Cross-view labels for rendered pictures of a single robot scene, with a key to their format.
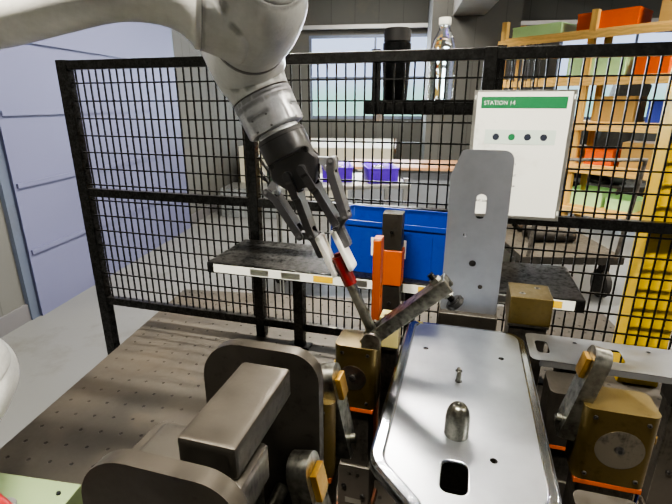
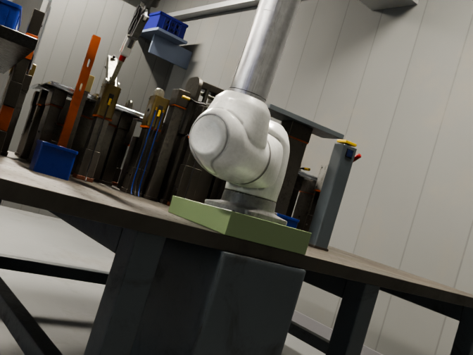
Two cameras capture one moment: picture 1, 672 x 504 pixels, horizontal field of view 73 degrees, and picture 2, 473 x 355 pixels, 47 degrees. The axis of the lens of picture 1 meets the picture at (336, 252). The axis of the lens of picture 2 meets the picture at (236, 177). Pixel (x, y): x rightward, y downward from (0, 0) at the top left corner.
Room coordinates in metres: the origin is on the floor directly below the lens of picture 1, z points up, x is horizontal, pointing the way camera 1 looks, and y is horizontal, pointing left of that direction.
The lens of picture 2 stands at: (1.64, 1.71, 0.79)
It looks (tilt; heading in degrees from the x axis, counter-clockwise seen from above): 2 degrees up; 226
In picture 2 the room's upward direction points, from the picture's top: 17 degrees clockwise
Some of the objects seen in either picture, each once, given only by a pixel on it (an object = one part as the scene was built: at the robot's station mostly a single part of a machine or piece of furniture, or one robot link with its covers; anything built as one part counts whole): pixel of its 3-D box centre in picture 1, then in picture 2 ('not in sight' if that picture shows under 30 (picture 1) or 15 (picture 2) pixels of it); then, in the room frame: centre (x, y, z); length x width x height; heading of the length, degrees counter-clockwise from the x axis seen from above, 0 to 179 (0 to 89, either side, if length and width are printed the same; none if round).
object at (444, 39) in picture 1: (442, 60); not in sight; (1.27, -0.28, 1.53); 0.07 x 0.07 x 0.20
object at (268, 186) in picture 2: not in sight; (258, 158); (0.53, 0.64, 0.92); 0.18 x 0.16 x 0.22; 18
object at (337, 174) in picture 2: not in sight; (330, 196); (-0.20, 0.39, 0.92); 0.08 x 0.08 x 0.44; 74
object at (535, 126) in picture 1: (516, 156); not in sight; (1.13, -0.44, 1.30); 0.23 x 0.02 x 0.31; 74
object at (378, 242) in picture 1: (375, 360); (75, 103); (0.76, -0.08, 0.95); 0.03 x 0.01 x 0.50; 164
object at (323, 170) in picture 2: not in sight; (323, 206); (-0.34, 0.26, 0.88); 0.12 x 0.07 x 0.36; 74
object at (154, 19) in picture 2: not in sight; (162, 28); (-1.78, -3.73, 2.48); 0.51 x 0.38 x 0.20; 82
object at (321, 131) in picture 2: not in sight; (298, 122); (0.05, 0.32, 1.16); 0.37 x 0.14 x 0.02; 164
